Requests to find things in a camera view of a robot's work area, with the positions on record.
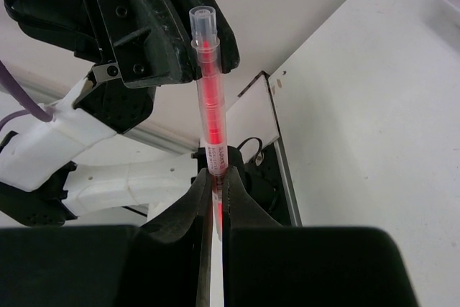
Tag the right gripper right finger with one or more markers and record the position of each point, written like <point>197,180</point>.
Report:
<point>268,264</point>

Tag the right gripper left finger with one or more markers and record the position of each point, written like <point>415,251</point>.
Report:
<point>165,262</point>

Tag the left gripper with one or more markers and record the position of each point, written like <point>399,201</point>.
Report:
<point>136,34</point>

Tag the red highlighter pen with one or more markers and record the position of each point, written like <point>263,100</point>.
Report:
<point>210,87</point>

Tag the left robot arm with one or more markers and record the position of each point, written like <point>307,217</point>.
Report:
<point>98,107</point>

